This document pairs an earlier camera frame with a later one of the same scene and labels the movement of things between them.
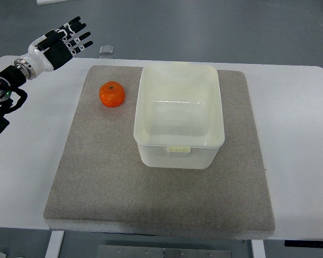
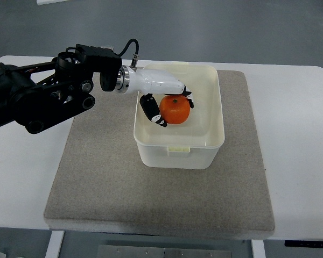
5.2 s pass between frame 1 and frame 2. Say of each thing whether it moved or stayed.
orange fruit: moved
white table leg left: stayed
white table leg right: stayed
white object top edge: stayed
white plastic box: stayed
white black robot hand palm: moved
